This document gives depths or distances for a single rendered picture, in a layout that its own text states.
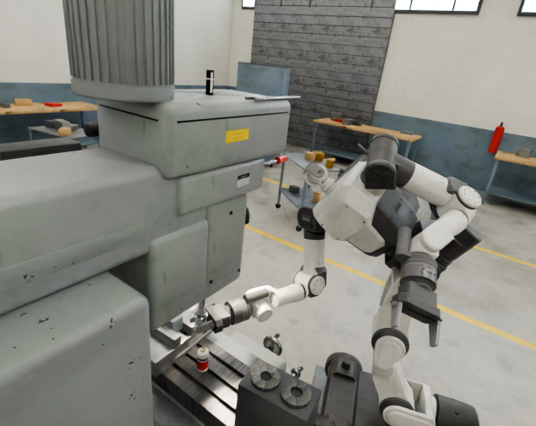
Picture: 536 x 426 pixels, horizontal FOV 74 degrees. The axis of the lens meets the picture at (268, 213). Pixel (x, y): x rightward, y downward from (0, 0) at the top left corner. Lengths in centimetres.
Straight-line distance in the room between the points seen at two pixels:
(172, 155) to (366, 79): 806
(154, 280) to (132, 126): 35
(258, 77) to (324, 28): 273
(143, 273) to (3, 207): 35
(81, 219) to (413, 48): 814
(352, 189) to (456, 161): 724
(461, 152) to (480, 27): 230
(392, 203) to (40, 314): 104
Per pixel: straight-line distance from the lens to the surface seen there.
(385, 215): 124
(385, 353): 154
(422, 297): 96
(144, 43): 75
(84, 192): 70
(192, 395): 137
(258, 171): 103
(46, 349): 66
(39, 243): 70
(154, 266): 85
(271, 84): 699
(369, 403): 194
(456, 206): 123
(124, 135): 87
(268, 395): 114
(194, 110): 79
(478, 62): 829
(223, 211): 99
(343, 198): 120
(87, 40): 76
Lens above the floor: 199
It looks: 23 degrees down
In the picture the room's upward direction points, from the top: 6 degrees clockwise
